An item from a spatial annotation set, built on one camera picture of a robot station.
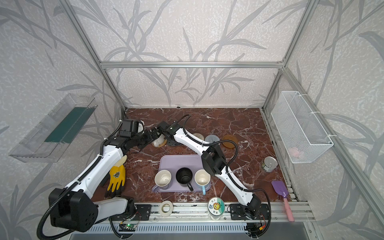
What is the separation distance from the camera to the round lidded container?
2.23ft

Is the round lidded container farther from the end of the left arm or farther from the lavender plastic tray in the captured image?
the end of the left arm

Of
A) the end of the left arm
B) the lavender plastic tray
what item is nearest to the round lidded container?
the lavender plastic tray
